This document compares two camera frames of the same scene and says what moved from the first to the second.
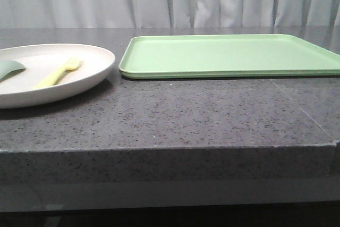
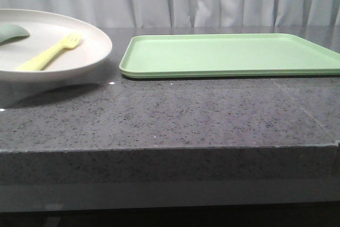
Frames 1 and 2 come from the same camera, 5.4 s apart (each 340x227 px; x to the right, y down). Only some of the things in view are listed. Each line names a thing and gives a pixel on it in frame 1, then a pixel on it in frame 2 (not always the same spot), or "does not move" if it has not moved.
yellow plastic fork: [71, 64] to [39, 62]
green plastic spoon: [9, 68] to [10, 33]
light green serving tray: [224, 56] does not move
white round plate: [17, 90] to [47, 31]
